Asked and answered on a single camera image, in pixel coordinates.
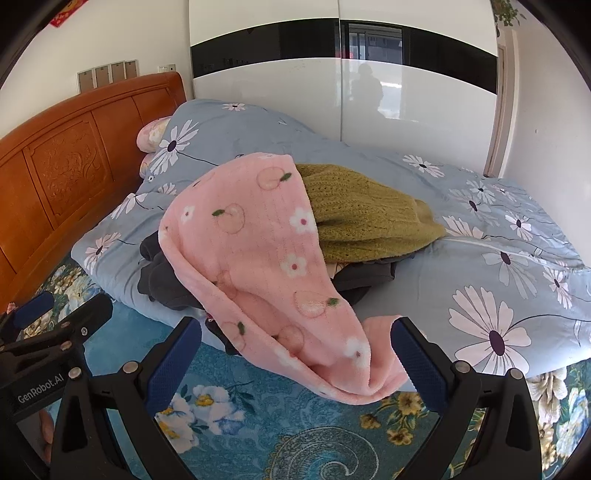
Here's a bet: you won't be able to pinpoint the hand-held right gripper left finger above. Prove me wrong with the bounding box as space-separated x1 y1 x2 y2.
50 316 204 480

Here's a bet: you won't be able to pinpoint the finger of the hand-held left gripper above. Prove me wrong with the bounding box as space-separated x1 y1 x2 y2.
46 294 114 352
0 291 56 344

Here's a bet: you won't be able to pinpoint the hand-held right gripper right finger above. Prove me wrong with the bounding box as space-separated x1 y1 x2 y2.
390 316 542 480

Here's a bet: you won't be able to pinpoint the pink fleece pants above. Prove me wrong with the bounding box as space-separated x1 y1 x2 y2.
158 152 419 406

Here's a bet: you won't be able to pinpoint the person's left hand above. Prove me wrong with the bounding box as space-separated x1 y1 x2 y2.
38 410 55 464

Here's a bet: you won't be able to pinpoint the dark grey garment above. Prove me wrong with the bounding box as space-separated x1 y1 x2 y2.
137 231 399 356

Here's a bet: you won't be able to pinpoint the teal floral bed blanket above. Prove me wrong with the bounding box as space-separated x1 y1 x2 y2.
0 263 591 480

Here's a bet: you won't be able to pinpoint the carved wooden headboard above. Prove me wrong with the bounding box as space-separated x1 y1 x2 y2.
0 71 188 315

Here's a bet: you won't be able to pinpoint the blue daisy print quilt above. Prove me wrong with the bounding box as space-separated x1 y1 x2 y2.
71 98 591 377

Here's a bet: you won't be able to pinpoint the olive green knit sweater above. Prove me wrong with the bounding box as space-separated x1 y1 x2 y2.
294 162 448 264

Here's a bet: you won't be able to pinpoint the pink floral pillow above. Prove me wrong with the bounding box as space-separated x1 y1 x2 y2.
137 117 172 154

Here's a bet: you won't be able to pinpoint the white wardrobe with black band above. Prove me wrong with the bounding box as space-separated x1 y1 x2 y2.
188 0 502 178

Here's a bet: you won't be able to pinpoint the white door frame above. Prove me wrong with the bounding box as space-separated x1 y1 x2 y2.
482 32 520 178

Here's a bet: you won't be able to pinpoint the red wall decoration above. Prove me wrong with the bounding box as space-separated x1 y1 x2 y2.
50 0 88 27

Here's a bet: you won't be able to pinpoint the green plant wall sticker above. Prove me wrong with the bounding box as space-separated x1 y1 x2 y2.
490 0 527 38

